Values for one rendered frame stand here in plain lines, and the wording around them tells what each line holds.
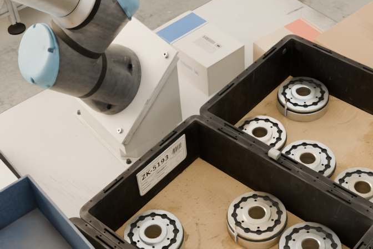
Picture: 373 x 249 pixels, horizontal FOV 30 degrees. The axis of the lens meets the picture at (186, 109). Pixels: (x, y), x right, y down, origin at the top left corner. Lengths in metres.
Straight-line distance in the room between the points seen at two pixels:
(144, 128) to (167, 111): 0.06
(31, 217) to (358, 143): 0.67
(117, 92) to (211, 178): 0.27
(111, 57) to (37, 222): 0.53
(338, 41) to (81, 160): 0.62
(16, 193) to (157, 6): 2.29
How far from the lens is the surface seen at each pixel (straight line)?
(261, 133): 1.36
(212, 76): 1.62
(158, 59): 1.43
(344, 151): 1.36
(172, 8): 3.16
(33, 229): 0.97
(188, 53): 1.64
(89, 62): 1.34
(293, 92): 1.41
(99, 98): 1.42
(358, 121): 1.42
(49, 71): 1.31
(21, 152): 1.60
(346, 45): 1.55
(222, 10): 1.92
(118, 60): 1.42
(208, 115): 1.28
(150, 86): 1.42
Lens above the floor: 1.82
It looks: 43 degrees down
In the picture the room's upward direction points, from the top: 5 degrees counter-clockwise
